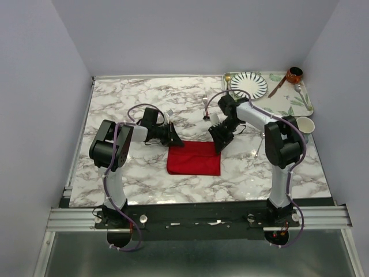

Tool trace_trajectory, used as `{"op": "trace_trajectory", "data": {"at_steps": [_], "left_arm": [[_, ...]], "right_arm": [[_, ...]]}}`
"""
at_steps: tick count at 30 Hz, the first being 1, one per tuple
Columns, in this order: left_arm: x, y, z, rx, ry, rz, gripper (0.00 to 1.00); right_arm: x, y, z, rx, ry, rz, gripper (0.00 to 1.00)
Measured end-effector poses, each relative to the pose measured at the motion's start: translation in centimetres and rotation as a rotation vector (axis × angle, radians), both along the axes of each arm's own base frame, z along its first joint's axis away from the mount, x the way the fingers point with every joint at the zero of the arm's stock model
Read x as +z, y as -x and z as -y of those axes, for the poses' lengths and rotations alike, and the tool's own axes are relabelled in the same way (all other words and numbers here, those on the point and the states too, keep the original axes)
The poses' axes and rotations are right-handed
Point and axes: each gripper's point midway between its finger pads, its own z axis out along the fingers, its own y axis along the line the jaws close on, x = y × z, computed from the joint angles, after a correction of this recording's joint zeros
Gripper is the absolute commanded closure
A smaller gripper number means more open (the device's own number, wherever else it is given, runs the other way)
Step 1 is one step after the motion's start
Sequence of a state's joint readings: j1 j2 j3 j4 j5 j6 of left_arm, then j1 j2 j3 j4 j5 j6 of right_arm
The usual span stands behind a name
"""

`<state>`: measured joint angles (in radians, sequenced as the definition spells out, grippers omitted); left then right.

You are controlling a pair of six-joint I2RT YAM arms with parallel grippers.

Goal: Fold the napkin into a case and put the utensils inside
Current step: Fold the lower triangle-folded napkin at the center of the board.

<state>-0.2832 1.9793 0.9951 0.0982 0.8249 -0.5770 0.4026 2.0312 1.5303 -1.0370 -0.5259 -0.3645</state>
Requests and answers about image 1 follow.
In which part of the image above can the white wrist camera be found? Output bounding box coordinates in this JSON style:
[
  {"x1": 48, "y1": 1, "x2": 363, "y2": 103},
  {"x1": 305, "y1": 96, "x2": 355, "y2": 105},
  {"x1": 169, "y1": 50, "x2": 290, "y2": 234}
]
[
  {"x1": 164, "y1": 109, "x2": 174, "y2": 124},
  {"x1": 203, "y1": 111, "x2": 220, "y2": 126}
]

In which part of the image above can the silver spoon on tray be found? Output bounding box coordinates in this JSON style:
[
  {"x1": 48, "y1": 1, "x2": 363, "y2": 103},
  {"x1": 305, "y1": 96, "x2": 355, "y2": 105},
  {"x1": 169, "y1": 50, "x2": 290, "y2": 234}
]
[{"x1": 294, "y1": 84, "x2": 307, "y2": 106}]

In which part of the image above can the orange black cup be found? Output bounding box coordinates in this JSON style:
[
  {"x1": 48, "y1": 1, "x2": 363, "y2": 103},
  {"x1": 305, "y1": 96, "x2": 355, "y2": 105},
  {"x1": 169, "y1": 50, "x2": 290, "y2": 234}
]
[{"x1": 285, "y1": 66, "x2": 303, "y2": 84}]

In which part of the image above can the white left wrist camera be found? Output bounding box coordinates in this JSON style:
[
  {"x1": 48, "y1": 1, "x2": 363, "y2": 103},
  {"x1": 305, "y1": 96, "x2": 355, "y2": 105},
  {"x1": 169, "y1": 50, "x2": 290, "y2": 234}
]
[{"x1": 164, "y1": 109, "x2": 174, "y2": 124}]

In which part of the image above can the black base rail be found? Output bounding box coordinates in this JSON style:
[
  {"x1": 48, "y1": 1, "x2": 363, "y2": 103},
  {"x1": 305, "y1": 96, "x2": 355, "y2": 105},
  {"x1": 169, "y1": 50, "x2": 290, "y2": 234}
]
[{"x1": 95, "y1": 200, "x2": 300, "y2": 241}]

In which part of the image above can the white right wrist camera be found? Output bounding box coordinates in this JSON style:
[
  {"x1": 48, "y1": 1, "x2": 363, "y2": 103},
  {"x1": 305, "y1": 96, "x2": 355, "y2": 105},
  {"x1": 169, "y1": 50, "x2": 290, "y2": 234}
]
[{"x1": 203, "y1": 111, "x2": 220, "y2": 126}]

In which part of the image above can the floral serving tray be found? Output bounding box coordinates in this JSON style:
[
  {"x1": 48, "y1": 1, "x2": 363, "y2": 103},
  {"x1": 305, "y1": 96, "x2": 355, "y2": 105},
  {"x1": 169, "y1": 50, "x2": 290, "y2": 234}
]
[{"x1": 223, "y1": 72, "x2": 314, "y2": 117}]

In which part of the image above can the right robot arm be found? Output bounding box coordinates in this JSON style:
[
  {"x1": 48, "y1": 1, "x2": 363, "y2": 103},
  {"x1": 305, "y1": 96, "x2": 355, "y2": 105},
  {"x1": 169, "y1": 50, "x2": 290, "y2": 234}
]
[{"x1": 209, "y1": 94, "x2": 307, "y2": 226}]

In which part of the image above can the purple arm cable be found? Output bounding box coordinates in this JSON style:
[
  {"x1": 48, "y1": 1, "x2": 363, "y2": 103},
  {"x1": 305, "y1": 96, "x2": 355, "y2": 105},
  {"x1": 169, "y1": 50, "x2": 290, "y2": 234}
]
[
  {"x1": 204, "y1": 89, "x2": 307, "y2": 249},
  {"x1": 103, "y1": 103, "x2": 161, "y2": 252}
]

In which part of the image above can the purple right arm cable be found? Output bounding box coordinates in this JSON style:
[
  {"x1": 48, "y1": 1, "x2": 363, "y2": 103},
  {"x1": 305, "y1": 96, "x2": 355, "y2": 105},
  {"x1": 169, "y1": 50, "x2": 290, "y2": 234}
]
[{"x1": 204, "y1": 89, "x2": 307, "y2": 249}]

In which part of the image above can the red cloth napkin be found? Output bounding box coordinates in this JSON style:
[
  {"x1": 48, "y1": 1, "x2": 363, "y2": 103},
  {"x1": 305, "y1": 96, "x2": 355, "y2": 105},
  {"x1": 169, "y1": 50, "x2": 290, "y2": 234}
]
[{"x1": 167, "y1": 141, "x2": 221, "y2": 176}]

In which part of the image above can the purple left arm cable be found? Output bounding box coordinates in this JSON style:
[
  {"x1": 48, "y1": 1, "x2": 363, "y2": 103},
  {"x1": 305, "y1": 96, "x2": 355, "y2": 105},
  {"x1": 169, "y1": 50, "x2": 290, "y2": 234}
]
[{"x1": 103, "y1": 103, "x2": 161, "y2": 252}]

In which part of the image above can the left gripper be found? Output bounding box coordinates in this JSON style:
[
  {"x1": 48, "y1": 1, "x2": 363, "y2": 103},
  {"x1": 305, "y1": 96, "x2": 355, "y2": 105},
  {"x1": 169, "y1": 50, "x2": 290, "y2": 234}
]
[{"x1": 152, "y1": 121, "x2": 184, "y2": 147}]

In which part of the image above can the aluminium frame rail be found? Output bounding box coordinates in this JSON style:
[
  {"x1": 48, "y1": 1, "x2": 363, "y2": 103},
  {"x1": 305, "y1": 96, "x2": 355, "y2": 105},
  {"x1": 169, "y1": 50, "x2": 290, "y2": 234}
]
[{"x1": 46, "y1": 205, "x2": 352, "y2": 232}]

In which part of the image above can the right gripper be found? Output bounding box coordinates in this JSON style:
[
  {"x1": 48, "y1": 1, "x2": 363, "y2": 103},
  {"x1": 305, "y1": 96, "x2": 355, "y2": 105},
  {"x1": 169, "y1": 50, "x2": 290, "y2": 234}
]
[{"x1": 208, "y1": 117, "x2": 242, "y2": 154}]

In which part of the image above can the silver fork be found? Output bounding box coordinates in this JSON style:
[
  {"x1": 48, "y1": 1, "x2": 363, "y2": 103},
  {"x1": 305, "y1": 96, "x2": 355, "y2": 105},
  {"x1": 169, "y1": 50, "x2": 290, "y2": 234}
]
[{"x1": 202, "y1": 94, "x2": 208, "y2": 109}]

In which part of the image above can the gold fork green handle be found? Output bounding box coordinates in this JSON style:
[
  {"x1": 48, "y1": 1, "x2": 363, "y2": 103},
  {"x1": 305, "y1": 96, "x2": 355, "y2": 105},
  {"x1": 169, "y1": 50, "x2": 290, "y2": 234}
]
[{"x1": 224, "y1": 72, "x2": 231, "y2": 90}]

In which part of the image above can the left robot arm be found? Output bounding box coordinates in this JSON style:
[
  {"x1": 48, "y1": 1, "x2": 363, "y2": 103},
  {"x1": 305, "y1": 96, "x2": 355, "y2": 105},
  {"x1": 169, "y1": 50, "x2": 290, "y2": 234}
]
[{"x1": 89, "y1": 104, "x2": 185, "y2": 228}]

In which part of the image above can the grey white mug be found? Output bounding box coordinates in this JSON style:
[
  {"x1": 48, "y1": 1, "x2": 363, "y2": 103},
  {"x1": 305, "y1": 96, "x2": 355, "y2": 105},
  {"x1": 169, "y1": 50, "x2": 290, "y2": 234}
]
[{"x1": 296, "y1": 117, "x2": 315, "y2": 144}]

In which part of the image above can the silver spoon on table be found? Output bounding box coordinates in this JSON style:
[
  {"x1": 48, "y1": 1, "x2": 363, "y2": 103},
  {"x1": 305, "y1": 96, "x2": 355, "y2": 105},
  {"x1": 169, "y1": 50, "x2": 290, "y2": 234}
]
[{"x1": 254, "y1": 138, "x2": 263, "y2": 159}]

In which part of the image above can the striped white plate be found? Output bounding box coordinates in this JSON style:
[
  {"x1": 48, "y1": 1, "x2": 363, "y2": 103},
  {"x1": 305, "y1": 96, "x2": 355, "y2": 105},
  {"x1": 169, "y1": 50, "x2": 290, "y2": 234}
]
[{"x1": 230, "y1": 72, "x2": 268, "y2": 100}]

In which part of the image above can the brown handled knife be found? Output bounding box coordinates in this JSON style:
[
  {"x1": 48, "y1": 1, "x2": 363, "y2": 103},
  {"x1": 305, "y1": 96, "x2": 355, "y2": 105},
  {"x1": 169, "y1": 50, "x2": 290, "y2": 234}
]
[{"x1": 268, "y1": 76, "x2": 286, "y2": 98}]

